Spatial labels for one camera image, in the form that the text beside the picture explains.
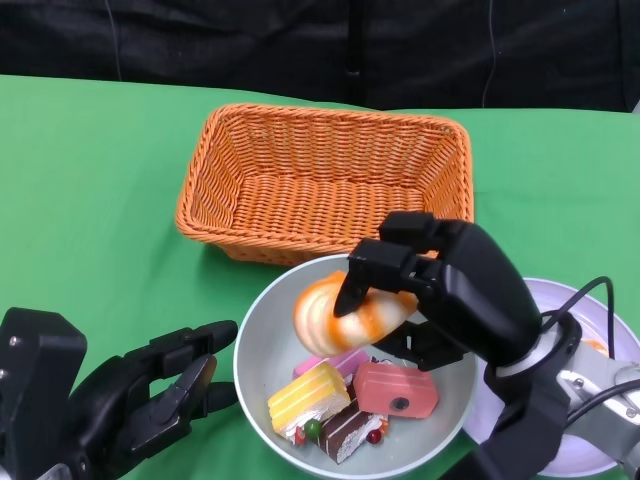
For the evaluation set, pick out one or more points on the black backdrop curtain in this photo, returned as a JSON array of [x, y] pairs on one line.
[[250, 45]]

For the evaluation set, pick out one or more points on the pale green bowl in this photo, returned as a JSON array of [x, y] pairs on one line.
[[265, 350]]

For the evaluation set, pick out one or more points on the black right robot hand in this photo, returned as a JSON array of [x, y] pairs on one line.
[[480, 290]]

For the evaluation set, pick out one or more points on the salmon cake block with blueberry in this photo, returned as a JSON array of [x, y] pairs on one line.
[[395, 387]]

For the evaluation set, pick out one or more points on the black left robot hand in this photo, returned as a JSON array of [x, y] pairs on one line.
[[130, 395]]

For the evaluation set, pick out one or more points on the chocolate layered cake slice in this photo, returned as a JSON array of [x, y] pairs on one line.
[[345, 430]]

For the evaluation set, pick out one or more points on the yellow layered cake slice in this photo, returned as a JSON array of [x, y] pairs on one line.
[[305, 395]]

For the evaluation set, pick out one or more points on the pink striped cake piece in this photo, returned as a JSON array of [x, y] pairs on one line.
[[330, 362]]

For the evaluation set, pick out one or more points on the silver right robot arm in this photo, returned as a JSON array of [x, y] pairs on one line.
[[600, 380]]

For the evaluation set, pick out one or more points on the orange striped shell bread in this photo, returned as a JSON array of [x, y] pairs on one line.
[[320, 320]]

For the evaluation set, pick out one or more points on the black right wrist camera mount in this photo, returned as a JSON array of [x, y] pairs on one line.
[[525, 415]]

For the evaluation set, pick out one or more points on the orange wicker basket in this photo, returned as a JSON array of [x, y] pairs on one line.
[[320, 200]]

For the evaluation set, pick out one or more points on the green tablecloth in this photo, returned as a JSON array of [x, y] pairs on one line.
[[100, 175]]

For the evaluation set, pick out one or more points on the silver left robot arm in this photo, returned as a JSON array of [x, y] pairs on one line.
[[60, 474]]

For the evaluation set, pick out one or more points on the lavender white plate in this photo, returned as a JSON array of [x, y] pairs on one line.
[[545, 295]]

